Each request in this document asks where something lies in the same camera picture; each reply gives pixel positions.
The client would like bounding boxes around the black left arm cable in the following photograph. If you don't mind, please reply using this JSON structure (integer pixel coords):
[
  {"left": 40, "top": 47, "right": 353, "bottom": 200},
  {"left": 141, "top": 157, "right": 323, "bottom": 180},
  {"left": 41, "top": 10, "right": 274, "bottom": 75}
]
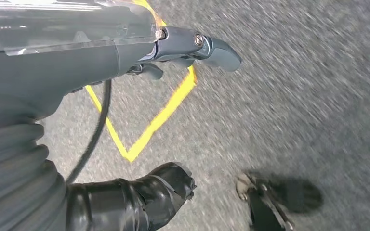
[{"left": 65, "top": 79, "right": 113, "bottom": 185}]

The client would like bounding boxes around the black tape-wrapped wrist fitting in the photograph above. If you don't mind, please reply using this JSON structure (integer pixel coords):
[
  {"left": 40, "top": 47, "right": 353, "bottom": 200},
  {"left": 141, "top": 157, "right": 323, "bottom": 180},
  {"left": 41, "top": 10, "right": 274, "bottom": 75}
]
[{"left": 66, "top": 161, "right": 198, "bottom": 231}]

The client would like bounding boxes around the yellow floor tape square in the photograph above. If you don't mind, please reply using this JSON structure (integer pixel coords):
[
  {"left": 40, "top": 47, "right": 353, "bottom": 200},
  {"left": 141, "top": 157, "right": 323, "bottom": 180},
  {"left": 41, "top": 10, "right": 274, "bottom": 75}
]
[{"left": 85, "top": 0, "right": 198, "bottom": 164}]

